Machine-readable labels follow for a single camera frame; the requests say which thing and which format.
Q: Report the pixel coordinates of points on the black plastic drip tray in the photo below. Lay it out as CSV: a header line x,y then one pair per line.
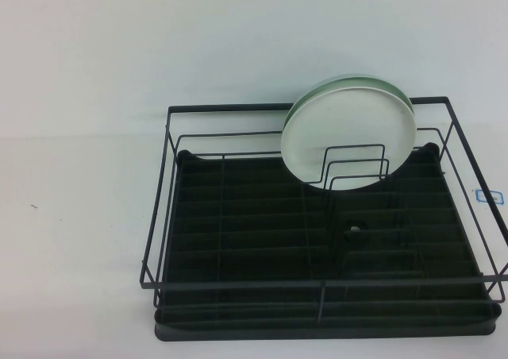
x,y
258,232

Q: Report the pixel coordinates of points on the blue outlined table sticker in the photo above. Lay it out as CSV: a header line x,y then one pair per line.
x,y
487,196

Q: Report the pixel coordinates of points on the pale green round plate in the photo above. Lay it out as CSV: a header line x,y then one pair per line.
x,y
349,80

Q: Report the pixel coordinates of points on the white round plate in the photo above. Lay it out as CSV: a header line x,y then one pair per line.
x,y
337,120

